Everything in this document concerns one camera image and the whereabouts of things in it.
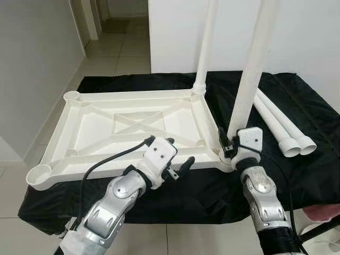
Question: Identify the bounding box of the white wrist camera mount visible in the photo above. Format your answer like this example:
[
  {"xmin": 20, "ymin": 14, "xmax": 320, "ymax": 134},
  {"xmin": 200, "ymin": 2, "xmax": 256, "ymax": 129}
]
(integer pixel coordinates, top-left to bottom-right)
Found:
[
  {"xmin": 133, "ymin": 137, "xmax": 179, "ymax": 189},
  {"xmin": 230, "ymin": 127, "xmax": 264, "ymax": 172}
]

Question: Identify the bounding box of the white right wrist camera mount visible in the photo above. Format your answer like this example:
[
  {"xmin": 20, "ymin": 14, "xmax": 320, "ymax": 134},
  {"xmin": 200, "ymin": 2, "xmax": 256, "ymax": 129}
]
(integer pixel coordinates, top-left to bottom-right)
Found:
[{"xmin": 230, "ymin": 127, "xmax": 264, "ymax": 172}]

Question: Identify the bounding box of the white plastic table leg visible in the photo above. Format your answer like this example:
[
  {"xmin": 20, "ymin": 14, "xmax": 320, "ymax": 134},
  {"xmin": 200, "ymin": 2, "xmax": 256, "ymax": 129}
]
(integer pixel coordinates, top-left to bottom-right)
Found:
[
  {"xmin": 253, "ymin": 89, "xmax": 300, "ymax": 159},
  {"xmin": 227, "ymin": 0, "xmax": 281, "ymax": 140},
  {"xmin": 258, "ymin": 88, "xmax": 318, "ymax": 156},
  {"xmin": 191, "ymin": 0, "xmax": 219, "ymax": 97}
]

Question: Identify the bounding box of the white plastic table top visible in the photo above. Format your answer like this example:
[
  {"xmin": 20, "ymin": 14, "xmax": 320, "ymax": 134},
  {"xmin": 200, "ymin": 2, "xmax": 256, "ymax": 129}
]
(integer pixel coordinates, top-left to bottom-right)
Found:
[{"xmin": 25, "ymin": 85, "xmax": 234, "ymax": 191}]

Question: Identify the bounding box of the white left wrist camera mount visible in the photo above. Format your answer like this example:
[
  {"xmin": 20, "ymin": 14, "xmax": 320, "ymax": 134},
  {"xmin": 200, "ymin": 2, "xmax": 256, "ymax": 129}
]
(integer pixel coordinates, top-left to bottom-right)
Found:
[{"xmin": 133, "ymin": 137, "xmax": 179, "ymax": 189}]

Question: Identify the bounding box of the black table cloth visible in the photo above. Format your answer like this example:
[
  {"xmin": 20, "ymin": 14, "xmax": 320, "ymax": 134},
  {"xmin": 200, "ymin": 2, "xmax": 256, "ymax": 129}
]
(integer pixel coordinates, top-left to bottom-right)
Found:
[{"xmin": 18, "ymin": 72, "xmax": 340, "ymax": 234}]

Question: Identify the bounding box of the black stand pole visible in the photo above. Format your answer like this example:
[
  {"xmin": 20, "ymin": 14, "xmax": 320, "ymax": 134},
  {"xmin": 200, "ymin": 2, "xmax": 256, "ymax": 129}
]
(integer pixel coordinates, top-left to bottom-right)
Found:
[{"xmin": 295, "ymin": 215, "xmax": 340, "ymax": 242}]

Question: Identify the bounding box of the white door frame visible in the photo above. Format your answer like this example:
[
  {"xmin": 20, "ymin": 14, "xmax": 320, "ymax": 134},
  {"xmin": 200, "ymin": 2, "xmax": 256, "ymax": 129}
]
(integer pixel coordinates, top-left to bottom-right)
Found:
[{"xmin": 69, "ymin": 0, "xmax": 104, "ymax": 40}]

